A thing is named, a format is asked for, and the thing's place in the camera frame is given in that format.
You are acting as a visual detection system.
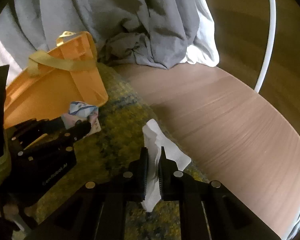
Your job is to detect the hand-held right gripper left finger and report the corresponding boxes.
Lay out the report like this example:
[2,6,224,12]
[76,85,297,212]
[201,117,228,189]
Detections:
[36,147,149,240]

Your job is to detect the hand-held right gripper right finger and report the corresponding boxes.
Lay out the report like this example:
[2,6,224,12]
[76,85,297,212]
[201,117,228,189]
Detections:
[158,147,282,240]

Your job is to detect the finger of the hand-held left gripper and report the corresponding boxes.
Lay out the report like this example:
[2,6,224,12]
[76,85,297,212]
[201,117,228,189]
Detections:
[14,117,66,141]
[64,121,92,141]

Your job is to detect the light blue tissue packet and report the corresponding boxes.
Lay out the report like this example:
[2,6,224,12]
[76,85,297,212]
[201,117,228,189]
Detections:
[62,101,102,137]

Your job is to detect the white cloth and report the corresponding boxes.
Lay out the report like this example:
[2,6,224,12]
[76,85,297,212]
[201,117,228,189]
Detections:
[141,119,192,212]

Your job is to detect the orange plastic crate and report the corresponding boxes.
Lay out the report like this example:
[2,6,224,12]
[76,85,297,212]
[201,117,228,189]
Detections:
[2,31,109,130]

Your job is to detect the yellow plaid mat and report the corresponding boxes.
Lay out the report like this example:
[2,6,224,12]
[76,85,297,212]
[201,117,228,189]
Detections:
[10,62,210,240]

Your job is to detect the pale pink curtain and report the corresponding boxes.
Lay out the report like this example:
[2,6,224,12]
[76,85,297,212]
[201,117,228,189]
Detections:
[0,26,15,85]

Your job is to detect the wide grey curtain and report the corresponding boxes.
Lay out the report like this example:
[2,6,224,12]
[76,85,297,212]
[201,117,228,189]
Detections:
[0,0,201,70]

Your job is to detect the white sheer curtain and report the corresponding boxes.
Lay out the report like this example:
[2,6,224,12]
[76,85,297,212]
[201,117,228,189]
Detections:
[185,0,220,67]

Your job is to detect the dark wooden wardrobe door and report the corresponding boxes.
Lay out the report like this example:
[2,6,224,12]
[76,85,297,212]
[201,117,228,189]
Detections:
[197,0,300,120]

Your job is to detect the white door trim strip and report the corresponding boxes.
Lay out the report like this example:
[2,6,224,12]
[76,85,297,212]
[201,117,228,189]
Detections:
[254,0,277,95]

